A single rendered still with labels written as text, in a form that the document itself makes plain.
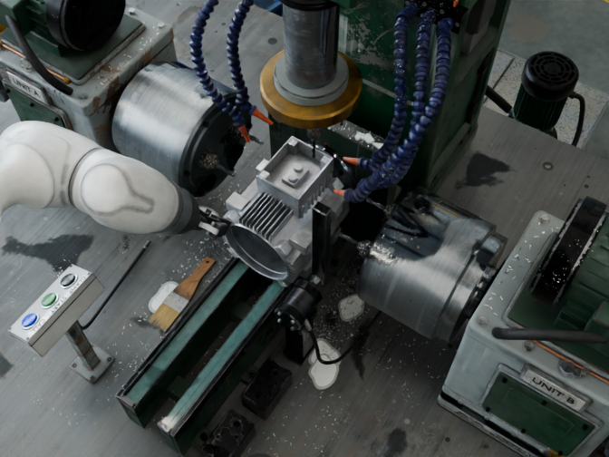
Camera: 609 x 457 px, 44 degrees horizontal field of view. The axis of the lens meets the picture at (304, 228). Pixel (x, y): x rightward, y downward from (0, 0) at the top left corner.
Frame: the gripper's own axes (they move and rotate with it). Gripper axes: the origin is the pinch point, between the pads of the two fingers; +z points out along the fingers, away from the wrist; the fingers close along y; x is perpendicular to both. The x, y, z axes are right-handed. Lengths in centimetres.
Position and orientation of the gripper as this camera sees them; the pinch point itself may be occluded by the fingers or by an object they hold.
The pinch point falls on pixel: (217, 225)
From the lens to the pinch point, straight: 145.3
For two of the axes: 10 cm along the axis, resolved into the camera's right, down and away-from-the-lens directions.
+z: 2.8, 1.2, 9.5
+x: -4.8, 8.8, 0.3
